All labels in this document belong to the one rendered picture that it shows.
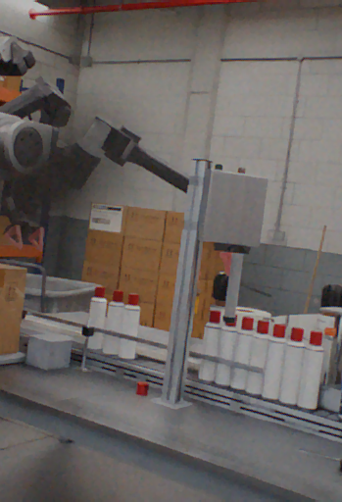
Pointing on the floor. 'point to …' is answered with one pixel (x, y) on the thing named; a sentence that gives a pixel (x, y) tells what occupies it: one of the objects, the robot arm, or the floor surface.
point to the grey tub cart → (53, 291)
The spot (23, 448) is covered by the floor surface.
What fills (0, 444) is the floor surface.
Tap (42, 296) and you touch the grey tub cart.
